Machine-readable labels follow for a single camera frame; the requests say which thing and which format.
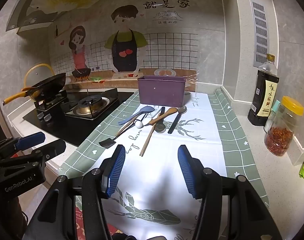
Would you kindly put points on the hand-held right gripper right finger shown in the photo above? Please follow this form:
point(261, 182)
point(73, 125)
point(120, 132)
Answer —
point(189, 172)

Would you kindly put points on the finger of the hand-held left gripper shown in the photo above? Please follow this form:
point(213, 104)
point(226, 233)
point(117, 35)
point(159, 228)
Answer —
point(52, 149)
point(29, 140)

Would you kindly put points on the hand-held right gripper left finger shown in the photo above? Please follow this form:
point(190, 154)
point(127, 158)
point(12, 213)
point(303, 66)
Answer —
point(115, 170)

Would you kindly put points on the wooden chopstick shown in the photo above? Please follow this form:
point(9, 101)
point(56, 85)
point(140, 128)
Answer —
point(145, 143)

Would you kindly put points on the white ceramic spoon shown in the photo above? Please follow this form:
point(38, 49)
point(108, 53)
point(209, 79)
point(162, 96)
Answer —
point(139, 124)

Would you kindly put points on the black round ladle spoon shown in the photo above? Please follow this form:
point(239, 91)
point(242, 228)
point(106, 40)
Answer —
point(160, 128)

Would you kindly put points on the wooden spoon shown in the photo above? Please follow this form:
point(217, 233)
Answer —
point(170, 111)

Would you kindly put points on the blue plastic rice spoon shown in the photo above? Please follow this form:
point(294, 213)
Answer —
point(144, 110)

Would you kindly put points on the purple storage box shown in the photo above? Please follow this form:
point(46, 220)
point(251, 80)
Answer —
point(160, 92)

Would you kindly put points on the black glass gas stove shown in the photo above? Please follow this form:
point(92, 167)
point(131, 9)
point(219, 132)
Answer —
point(67, 127)

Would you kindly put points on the green and white deer mat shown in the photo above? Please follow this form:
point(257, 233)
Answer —
point(204, 120)

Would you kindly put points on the red patterned floor rug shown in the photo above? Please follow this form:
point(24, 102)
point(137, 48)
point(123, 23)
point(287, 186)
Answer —
point(79, 220)

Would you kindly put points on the glass lid with yellow rim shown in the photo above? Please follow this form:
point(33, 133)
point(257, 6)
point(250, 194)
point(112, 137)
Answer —
point(37, 76)

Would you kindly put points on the chili jar with yellow lid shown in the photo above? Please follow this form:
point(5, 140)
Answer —
point(281, 132)

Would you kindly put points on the dark soy sauce bottle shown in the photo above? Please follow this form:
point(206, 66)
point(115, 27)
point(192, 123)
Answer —
point(263, 97)

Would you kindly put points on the small jar with teal lid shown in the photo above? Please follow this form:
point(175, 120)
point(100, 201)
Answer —
point(276, 105)

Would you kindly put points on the glass range hood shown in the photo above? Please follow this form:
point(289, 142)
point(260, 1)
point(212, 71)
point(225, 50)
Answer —
point(42, 10)

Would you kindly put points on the white vent grille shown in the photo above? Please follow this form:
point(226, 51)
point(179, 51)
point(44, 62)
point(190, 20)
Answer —
point(259, 30)

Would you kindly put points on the cartoon wall poster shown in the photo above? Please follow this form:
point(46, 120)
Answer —
point(124, 45)

